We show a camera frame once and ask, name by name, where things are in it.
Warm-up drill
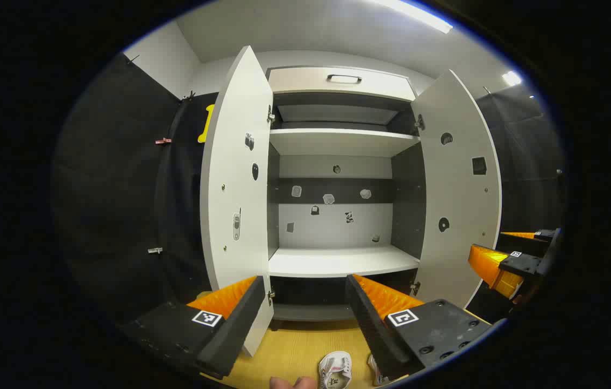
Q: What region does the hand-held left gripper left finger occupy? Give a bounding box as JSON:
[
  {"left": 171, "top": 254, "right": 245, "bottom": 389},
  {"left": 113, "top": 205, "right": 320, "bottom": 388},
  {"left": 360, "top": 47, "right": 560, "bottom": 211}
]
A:
[{"left": 119, "top": 276, "right": 267, "bottom": 380}]

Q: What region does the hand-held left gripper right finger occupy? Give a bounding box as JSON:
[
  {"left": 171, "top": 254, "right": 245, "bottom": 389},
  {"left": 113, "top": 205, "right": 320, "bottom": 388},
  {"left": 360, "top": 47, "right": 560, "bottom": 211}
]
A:
[{"left": 345, "top": 273, "right": 506, "bottom": 381}]

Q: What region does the white canvas shoe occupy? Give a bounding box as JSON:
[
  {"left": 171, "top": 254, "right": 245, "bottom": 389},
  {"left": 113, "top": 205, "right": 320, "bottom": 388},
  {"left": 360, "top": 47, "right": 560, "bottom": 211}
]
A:
[
  {"left": 368, "top": 354, "right": 393, "bottom": 387},
  {"left": 319, "top": 351, "right": 353, "bottom": 389}
]

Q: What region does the white shoe cabinet door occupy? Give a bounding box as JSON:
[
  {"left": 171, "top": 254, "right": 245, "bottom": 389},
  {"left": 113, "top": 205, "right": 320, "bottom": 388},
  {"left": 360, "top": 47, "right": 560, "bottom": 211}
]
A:
[
  {"left": 200, "top": 46, "right": 275, "bottom": 357},
  {"left": 411, "top": 69, "right": 502, "bottom": 308}
]

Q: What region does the white shoe cabinet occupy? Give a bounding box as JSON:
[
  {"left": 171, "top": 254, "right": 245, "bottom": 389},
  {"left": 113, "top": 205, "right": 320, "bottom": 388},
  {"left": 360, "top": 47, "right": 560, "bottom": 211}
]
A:
[{"left": 265, "top": 66, "right": 428, "bottom": 331}]

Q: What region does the white cabinet shelf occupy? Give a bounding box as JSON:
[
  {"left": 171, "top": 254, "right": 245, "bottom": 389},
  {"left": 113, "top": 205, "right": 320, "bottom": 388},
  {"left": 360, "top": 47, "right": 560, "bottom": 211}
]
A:
[
  {"left": 269, "top": 246, "right": 420, "bottom": 278},
  {"left": 269, "top": 129, "right": 421, "bottom": 157}
]

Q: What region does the white cabinet drawer front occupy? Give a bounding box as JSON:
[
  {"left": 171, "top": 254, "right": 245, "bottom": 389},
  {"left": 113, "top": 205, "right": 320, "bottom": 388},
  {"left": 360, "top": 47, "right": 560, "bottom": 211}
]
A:
[{"left": 268, "top": 68, "right": 417, "bottom": 102}]

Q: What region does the black backdrop cloth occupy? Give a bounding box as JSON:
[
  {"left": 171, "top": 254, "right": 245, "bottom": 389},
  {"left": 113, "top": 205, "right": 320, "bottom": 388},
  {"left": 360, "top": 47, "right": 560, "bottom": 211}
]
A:
[
  {"left": 468, "top": 84, "right": 566, "bottom": 325},
  {"left": 51, "top": 53, "right": 220, "bottom": 325}
]

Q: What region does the long ceiling light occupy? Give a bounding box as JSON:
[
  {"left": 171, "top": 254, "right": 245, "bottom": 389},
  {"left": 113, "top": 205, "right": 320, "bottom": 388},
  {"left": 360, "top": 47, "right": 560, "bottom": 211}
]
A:
[{"left": 376, "top": 0, "right": 453, "bottom": 34}]

